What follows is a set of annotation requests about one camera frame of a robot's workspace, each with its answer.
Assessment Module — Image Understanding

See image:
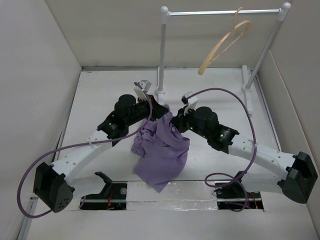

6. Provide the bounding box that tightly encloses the purple t shirt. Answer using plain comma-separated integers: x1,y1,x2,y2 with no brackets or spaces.
131,111,190,193

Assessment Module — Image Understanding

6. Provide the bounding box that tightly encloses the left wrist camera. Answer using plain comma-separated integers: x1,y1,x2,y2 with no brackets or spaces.
134,80,152,101

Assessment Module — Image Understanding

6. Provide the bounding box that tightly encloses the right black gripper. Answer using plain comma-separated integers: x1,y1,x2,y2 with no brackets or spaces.
170,104,210,140

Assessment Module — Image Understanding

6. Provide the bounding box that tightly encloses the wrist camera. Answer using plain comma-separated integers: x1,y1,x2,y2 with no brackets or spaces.
181,91,198,115
134,80,152,101

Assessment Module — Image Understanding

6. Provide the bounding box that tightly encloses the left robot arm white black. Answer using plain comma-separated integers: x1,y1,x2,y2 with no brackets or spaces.
33,94,169,213

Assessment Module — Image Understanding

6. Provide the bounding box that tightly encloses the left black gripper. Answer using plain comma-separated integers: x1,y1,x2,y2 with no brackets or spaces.
125,94,168,127

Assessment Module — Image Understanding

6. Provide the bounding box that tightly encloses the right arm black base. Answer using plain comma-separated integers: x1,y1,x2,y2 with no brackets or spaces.
212,183,264,212

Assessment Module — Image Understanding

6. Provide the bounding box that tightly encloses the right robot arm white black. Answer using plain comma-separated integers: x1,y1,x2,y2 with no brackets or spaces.
171,106,318,204

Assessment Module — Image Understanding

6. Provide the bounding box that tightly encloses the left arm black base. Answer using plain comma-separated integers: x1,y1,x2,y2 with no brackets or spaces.
79,171,128,211

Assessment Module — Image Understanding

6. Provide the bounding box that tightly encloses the white clothes rack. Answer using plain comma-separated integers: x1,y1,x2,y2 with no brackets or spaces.
155,2,291,115

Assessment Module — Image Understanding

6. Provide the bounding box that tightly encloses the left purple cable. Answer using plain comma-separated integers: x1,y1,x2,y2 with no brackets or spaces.
16,81,154,219

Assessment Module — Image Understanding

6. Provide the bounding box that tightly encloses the wooden clothes hanger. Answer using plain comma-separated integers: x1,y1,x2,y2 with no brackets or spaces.
197,7,253,76

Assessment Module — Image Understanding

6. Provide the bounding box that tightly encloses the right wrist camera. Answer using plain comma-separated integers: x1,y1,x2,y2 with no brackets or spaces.
181,91,198,115

